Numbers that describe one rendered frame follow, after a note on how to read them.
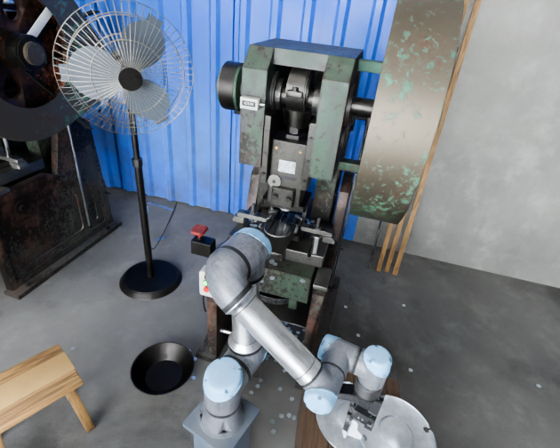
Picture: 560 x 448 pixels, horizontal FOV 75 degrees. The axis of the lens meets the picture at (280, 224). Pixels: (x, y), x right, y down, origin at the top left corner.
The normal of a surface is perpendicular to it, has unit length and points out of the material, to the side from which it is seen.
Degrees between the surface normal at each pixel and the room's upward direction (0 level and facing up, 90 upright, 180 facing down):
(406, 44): 52
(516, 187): 90
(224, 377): 8
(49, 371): 0
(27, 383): 0
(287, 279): 90
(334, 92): 90
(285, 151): 90
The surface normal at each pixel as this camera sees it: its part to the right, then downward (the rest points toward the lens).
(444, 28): -0.11, -0.28
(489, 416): 0.10, -0.84
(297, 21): -0.26, 0.49
